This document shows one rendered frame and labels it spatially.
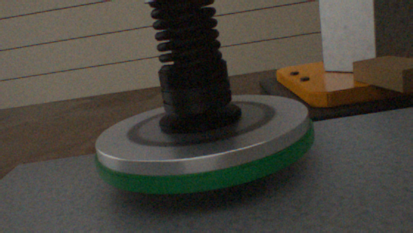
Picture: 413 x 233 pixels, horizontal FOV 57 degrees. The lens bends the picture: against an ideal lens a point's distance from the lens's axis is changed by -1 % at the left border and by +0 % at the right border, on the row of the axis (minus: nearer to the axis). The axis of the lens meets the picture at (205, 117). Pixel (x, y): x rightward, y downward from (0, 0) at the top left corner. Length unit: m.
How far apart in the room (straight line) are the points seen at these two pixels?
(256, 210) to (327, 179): 0.08
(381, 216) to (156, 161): 0.17
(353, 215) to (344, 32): 0.92
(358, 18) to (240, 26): 5.27
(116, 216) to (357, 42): 0.93
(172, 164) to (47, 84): 6.84
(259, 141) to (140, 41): 6.23
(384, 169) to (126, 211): 0.24
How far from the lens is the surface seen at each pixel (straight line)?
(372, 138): 0.47
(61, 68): 6.97
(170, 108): 0.36
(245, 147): 0.30
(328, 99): 0.98
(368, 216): 0.31
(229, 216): 0.32
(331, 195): 0.34
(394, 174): 0.38
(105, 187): 0.43
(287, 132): 0.32
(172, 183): 0.30
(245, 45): 6.39
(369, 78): 1.02
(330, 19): 1.22
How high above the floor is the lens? 1.00
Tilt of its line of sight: 14 degrees down
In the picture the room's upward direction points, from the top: 9 degrees counter-clockwise
